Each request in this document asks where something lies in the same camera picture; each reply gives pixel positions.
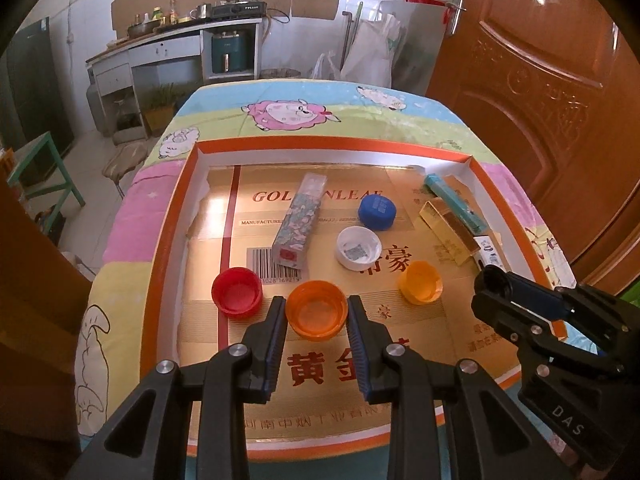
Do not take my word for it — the white kitchen counter cabinet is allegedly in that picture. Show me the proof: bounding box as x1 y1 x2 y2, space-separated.
86 18 264 138

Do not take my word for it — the white hello kitty lighter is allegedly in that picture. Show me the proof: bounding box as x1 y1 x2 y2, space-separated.
473 235 508 271

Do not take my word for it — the dark green refrigerator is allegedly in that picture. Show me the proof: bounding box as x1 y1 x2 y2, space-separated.
0 16 76 181

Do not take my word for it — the black gas stove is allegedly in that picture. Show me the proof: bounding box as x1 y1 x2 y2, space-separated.
208 0 267 21

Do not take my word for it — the cartoon sheep tablecloth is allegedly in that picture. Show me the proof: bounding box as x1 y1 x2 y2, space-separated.
75 79 575 439

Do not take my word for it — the teal lighter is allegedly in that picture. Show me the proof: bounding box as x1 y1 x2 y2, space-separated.
424 174 488 235

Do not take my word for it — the blue bottle cap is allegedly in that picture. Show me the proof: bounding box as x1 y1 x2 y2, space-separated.
358 194 397 231

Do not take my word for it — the green metal stool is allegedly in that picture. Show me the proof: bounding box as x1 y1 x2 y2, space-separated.
6 131 86 235

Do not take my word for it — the white bottle cap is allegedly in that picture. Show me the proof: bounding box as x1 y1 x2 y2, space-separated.
334 226 382 272

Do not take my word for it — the wooden door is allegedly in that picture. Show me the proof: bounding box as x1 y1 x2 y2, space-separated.
427 0 639 294

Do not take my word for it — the green air fryer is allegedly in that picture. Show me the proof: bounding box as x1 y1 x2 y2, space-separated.
210 29 254 74

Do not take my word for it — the orange-rimmed cardboard tray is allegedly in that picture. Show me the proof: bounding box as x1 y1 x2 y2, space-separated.
140 136 561 460

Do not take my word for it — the white plastic sack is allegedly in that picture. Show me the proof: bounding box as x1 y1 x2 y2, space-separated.
341 14 402 88

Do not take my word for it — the light orange bottle cap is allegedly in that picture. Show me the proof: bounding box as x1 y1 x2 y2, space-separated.
398 260 444 306

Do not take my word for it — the red bottle cap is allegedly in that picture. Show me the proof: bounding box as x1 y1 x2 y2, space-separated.
212 266 264 320

